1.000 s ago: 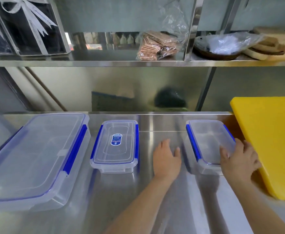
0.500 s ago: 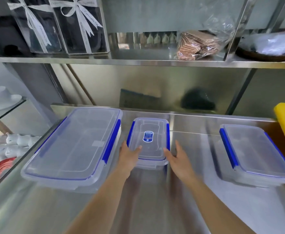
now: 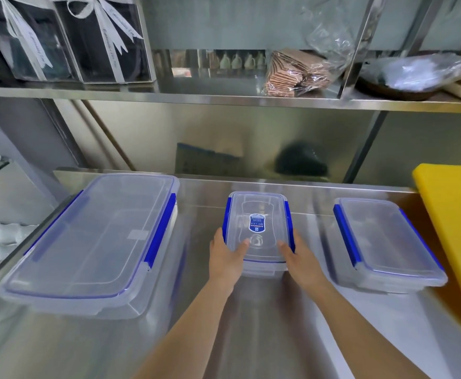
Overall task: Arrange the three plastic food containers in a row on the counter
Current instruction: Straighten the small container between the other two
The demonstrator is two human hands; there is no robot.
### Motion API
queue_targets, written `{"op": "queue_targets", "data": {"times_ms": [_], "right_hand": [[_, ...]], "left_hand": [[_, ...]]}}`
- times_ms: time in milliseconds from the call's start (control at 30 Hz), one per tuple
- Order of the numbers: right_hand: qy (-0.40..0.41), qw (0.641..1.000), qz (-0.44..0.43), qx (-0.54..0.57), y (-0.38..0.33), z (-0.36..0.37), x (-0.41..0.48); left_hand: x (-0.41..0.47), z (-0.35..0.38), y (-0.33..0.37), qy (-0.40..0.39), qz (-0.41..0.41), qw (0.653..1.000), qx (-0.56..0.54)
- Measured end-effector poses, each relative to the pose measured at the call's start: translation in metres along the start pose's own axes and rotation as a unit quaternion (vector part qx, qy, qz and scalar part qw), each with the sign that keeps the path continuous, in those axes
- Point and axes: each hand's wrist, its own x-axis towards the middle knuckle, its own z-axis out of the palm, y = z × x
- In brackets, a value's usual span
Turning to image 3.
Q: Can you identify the stainless steel shelf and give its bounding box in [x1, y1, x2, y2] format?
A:
[0, 0, 461, 185]

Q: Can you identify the bag of brown packets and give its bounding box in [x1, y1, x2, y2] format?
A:
[264, 49, 332, 98]

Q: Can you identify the person's right forearm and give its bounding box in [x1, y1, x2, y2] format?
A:
[299, 281, 430, 379]

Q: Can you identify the clear ribboned gift box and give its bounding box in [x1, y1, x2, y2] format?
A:
[0, 0, 83, 82]
[49, 0, 154, 84]

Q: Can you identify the empty clear plastic bag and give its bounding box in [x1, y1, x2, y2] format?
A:
[301, 2, 358, 77]

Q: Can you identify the person's left forearm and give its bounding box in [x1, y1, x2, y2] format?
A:
[134, 277, 235, 379]

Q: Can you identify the small labelled clear plastic container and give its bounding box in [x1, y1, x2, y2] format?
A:
[222, 191, 297, 279]

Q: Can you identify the large clear plastic container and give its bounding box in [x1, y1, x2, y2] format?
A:
[0, 173, 181, 321]

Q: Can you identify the yellow cutting board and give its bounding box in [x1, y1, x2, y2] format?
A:
[412, 163, 461, 337]

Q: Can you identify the person's left hand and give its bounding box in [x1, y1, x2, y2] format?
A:
[209, 228, 251, 291]

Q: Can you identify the person's right hand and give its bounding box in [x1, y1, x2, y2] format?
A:
[277, 229, 328, 291]

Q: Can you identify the medium clear plastic container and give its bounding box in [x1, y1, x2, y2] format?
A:
[332, 197, 449, 295]

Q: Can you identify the plastic-wrapped dark plate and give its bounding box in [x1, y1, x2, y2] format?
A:
[355, 52, 461, 102]

